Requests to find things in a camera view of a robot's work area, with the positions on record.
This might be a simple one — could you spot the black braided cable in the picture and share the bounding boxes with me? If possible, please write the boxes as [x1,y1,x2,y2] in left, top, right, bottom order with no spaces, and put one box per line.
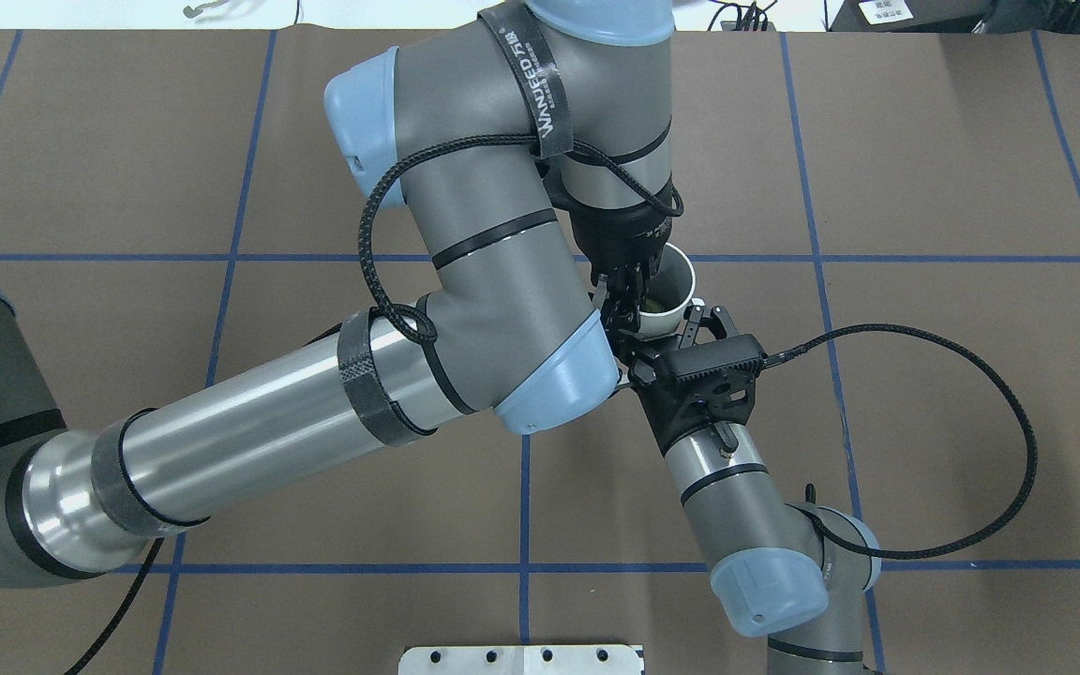
[357,134,686,343]
[765,323,1040,562]

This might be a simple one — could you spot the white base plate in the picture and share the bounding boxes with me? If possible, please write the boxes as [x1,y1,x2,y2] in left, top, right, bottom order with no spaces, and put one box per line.
[397,644,646,674]

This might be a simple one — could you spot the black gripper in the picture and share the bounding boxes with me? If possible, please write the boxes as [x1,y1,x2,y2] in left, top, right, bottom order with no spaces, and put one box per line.
[567,203,672,332]
[642,302,756,456]

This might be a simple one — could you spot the black braided cable right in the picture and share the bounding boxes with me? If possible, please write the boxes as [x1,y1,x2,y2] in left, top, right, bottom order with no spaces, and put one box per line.
[765,323,1040,562]

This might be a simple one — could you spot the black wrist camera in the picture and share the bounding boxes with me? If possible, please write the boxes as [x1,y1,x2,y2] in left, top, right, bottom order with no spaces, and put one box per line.
[627,334,767,387]

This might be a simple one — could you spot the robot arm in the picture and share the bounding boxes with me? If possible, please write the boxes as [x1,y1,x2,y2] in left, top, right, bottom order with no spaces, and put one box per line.
[629,303,882,674]
[0,1,679,588]

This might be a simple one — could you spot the black braided cable left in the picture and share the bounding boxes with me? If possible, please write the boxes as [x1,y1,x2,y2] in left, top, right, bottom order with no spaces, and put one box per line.
[357,134,686,343]

